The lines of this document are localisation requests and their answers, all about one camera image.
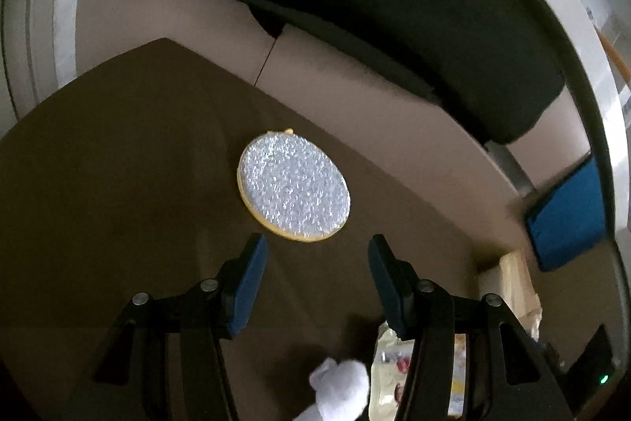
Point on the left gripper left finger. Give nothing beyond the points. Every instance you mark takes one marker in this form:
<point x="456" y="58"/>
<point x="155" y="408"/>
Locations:
<point x="239" y="282"/>

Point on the white crumpled tissue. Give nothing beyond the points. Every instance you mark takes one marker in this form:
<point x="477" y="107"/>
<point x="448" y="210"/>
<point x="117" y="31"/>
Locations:
<point x="341" y="391"/>

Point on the round foil lid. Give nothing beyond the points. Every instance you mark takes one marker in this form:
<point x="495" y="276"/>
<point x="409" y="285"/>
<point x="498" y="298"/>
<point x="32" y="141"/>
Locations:
<point x="292" y="187"/>

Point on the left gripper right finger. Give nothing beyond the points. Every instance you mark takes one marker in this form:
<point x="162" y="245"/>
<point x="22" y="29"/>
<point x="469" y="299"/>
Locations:
<point x="396" y="283"/>

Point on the white countertop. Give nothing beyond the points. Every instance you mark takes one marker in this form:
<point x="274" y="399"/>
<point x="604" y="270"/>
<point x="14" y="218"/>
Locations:
<point x="595" y="94"/>

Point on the yellow striped snack wrapper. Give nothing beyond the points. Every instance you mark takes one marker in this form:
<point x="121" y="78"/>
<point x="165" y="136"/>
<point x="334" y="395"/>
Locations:
<point x="389" y="369"/>

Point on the trash bin with clear liner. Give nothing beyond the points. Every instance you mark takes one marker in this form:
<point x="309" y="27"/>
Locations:
<point x="510" y="279"/>

